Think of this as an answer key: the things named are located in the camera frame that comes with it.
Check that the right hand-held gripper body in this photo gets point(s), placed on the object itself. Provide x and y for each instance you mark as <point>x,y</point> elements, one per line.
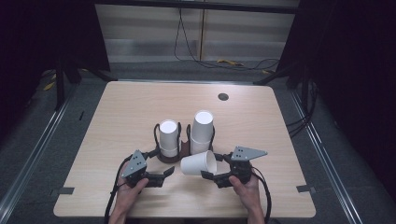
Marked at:
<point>244,154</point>

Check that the black metal stand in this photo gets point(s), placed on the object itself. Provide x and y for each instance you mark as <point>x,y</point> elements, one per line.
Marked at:
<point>59,90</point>

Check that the short stack of white cups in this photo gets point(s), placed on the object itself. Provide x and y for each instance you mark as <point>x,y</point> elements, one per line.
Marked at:
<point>169,137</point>

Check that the yellow strip on floor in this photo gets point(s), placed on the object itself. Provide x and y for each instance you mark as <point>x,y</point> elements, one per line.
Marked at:
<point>230,62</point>
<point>49,86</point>

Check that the black overhead bar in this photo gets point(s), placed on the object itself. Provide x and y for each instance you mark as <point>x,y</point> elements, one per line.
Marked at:
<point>199,6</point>

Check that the tall stack of white cups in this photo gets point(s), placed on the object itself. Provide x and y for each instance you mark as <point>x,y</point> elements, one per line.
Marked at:
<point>202,132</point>

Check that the person's left hand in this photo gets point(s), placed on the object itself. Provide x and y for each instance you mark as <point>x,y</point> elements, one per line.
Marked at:
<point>126,197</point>

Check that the grey tape piece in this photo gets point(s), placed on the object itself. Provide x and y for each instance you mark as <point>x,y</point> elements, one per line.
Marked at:
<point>66,190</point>
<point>305,188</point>

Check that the person's right hand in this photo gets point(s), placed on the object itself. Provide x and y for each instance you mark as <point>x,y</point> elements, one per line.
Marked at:
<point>249,194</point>

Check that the round grey table grommet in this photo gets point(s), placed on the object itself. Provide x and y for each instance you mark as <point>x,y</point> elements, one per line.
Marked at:
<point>223,96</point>

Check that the metal floor rail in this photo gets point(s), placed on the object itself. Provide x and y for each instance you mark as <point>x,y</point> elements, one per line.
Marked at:
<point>323,155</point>
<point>37,146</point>

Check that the dark curtain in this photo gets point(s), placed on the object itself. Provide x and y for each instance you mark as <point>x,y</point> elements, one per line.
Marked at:
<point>37,40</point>
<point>358,77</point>

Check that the dark brown double cup holder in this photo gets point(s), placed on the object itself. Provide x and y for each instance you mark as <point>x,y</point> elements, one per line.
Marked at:
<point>183,148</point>

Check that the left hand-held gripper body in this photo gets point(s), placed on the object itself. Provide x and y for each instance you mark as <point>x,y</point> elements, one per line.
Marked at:
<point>134,165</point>

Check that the single white paper cup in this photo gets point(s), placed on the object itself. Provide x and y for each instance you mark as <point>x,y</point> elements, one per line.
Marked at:
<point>196,163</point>

